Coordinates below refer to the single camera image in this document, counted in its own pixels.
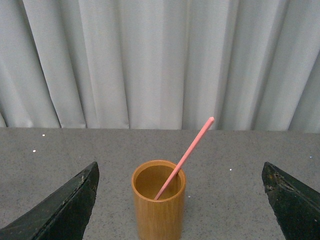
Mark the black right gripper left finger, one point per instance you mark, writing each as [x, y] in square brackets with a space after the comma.
[63, 215]

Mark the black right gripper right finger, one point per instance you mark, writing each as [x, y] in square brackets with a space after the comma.
[295, 204]

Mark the pink chopstick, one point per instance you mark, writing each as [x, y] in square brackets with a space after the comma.
[185, 156]

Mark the bamboo chopstick holder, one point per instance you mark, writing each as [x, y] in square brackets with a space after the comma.
[160, 219]

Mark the white curtain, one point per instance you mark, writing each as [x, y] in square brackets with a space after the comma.
[160, 64]

